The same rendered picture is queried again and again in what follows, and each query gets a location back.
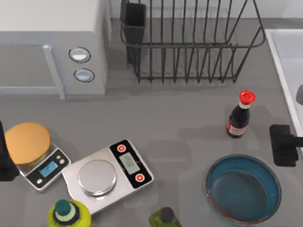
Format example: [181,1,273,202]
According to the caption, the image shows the dark bottle with red cap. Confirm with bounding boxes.
[226,90,257,139]

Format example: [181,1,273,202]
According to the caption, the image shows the blue bowl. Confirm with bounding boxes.
[205,154,283,226]

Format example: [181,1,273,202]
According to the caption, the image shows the white sink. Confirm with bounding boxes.
[265,28,303,138]

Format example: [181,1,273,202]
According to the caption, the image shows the green bottle with black cap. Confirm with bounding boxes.
[148,207,183,227]

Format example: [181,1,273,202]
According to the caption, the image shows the silver scale with red buttons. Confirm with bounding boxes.
[61,139,155,216]

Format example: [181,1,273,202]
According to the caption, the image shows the black cutlery holder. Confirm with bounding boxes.
[120,0,147,45]

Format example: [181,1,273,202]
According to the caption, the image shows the small round microwave knob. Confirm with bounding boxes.
[73,68,96,83]

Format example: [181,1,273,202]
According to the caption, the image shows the pale microwave oven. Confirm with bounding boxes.
[0,0,112,100]

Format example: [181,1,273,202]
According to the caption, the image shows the large round microwave knob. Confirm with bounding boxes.
[68,46,92,64]

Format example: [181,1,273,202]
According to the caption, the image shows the yellow-green bottle with green cap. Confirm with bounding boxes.
[47,199,93,227]

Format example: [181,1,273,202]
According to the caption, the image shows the small scale with orange plate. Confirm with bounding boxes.
[4,122,72,192]

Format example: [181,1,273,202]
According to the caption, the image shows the microwave oven door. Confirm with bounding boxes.
[0,44,66,100]

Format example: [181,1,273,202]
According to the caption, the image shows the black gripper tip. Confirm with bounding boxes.
[0,120,20,183]

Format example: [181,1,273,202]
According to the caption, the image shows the dark wire dish rack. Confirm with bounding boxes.
[119,0,266,84]

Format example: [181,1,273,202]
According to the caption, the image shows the microwave door handle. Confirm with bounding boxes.
[42,44,66,100]

